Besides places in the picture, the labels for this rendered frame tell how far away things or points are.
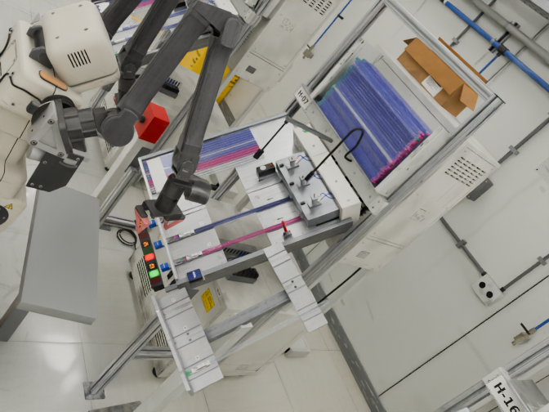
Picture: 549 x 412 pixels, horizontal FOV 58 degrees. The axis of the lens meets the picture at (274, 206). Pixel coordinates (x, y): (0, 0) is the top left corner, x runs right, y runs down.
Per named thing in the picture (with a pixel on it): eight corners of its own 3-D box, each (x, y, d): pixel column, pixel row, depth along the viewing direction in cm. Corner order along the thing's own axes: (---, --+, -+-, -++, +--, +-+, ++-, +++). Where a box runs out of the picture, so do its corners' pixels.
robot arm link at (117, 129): (196, -16, 126) (206, -15, 118) (236, 21, 133) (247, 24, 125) (92, 124, 131) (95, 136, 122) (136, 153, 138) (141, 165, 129)
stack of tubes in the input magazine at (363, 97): (372, 183, 187) (426, 132, 176) (315, 102, 217) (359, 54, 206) (390, 191, 196) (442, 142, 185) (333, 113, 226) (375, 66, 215)
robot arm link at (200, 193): (177, 150, 141) (183, 159, 134) (214, 161, 147) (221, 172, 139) (162, 187, 144) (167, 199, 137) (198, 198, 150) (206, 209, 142)
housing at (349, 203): (341, 230, 200) (342, 208, 189) (293, 150, 229) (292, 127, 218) (359, 224, 202) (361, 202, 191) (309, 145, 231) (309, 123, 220)
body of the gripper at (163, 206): (180, 217, 148) (191, 199, 144) (151, 221, 140) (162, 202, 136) (170, 202, 151) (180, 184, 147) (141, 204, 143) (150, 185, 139)
